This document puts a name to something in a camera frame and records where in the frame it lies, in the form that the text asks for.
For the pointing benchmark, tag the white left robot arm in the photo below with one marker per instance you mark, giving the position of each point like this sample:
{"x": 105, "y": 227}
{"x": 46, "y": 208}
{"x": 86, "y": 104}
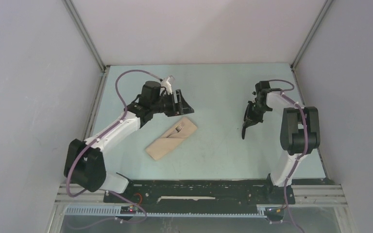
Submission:
{"x": 85, "y": 163}

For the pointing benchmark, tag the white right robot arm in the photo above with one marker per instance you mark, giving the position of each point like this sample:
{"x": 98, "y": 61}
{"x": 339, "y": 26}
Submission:
{"x": 300, "y": 128}

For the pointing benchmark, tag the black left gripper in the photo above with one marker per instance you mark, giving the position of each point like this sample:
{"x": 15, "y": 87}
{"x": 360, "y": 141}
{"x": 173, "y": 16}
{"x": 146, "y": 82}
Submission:
{"x": 183, "y": 108}

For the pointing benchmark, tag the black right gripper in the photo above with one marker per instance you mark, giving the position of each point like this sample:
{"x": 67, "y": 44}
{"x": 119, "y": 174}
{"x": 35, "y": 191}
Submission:
{"x": 251, "y": 120}

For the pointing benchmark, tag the black table knife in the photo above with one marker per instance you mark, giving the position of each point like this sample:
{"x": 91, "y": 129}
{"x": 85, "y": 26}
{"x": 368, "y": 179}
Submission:
{"x": 243, "y": 132}

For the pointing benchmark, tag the beige cloth napkin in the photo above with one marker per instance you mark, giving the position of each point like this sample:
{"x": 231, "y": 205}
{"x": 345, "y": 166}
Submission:
{"x": 162, "y": 145}

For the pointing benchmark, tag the left aluminium corner post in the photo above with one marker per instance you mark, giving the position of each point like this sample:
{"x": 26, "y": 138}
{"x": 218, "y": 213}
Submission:
{"x": 76, "y": 18}

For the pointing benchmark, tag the silver fork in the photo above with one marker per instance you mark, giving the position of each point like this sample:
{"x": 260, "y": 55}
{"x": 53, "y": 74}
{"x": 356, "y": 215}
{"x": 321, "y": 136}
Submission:
{"x": 176, "y": 130}

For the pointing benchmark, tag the aluminium corner post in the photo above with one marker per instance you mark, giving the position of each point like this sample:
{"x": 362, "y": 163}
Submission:
{"x": 76, "y": 18}
{"x": 311, "y": 33}

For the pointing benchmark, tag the right aluminium corner post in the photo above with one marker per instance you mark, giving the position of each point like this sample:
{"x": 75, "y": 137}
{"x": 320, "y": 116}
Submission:
{"x": 311, "y": 33}

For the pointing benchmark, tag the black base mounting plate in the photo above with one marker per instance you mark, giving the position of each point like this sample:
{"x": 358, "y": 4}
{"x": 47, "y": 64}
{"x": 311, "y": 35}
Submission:
{"x": 207, "y": 196}

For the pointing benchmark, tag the white cable duct strip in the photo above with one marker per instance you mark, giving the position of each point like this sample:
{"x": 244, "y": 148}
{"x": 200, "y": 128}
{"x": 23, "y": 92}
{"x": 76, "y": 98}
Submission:
{"x": 86, "y": 210}

